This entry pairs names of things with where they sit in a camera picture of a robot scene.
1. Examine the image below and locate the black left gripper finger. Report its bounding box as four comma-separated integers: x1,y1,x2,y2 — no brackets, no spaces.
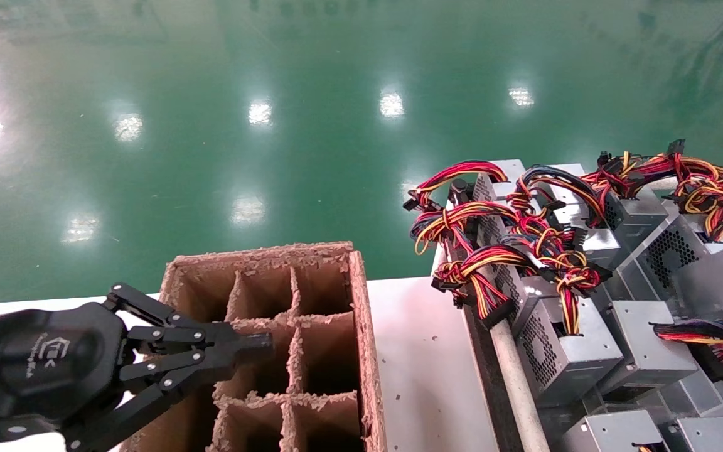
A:
62,347,274,452
104,281,274,353

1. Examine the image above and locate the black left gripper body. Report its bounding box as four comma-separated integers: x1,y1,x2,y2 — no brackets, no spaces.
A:
0,301,137,444

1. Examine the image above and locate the brown cardboard divider box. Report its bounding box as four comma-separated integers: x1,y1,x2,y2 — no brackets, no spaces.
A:
120,242,388,452

